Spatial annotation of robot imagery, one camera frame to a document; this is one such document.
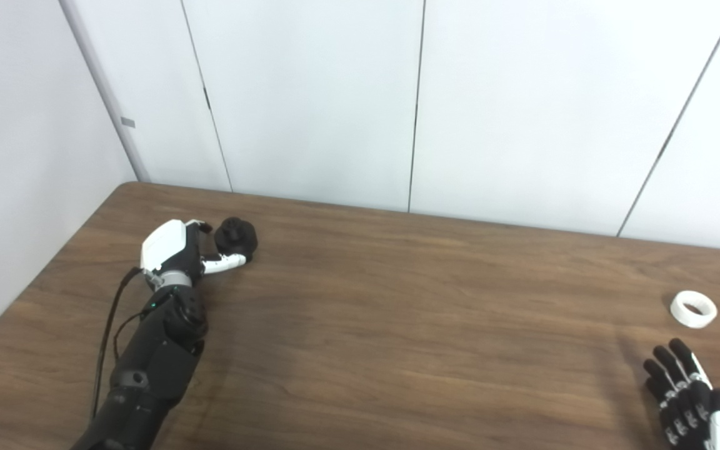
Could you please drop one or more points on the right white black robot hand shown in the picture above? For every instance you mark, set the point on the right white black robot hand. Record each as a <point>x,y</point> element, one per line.
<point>688,412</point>

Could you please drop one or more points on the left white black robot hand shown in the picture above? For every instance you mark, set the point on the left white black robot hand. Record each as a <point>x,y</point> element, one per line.
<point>163,244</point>

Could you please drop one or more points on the round black plastic part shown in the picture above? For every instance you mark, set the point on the round black plastic part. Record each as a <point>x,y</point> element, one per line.
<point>238,237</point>

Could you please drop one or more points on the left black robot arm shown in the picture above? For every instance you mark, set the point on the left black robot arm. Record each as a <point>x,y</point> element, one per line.
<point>154,362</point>

